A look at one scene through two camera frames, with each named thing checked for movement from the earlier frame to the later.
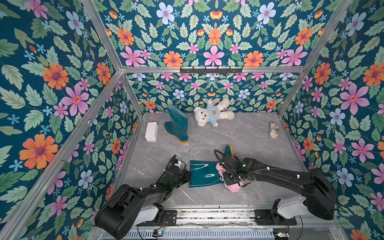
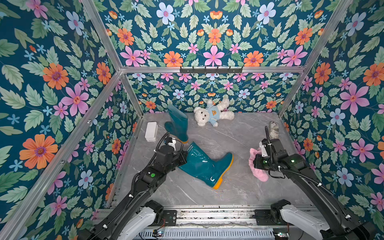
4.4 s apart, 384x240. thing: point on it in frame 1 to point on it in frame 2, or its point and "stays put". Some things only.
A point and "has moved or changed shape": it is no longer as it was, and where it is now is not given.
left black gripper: x=185 y=178 to x=182 y=159
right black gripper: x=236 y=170 to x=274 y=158
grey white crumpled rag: x=273 y=131 stays put
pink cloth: x=233 y=187 has moved or changed shape
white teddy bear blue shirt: x=213 y=112 stays put
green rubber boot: x=204 y=172 has moved or changed shape
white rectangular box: x=151 y=131 stays put
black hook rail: x=211 y=70 stays put
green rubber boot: x=178 y=125 stays put
